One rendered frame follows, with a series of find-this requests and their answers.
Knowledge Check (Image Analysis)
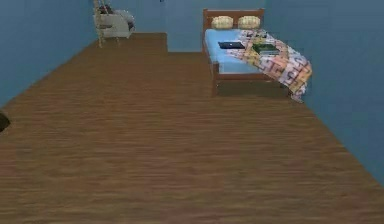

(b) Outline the brown wooden bed blue mattress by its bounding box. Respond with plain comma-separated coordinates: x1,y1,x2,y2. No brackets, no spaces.
201,8,290,98

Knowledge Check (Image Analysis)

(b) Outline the black laptop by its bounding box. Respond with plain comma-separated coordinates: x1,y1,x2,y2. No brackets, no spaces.
218,41,247,50

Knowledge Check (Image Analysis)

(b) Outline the yellow checked pillow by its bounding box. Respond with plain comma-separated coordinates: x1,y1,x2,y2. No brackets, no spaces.
210,15,234,30
237,15,262,30

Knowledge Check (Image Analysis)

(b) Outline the green book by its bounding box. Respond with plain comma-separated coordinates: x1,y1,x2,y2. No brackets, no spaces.
252,43,280,56

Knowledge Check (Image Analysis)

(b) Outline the patchwork quilt blanket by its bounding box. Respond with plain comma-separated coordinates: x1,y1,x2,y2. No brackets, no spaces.
229,28,313,103

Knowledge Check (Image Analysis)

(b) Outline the black round object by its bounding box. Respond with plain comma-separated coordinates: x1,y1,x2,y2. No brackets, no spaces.
0,112,11,133

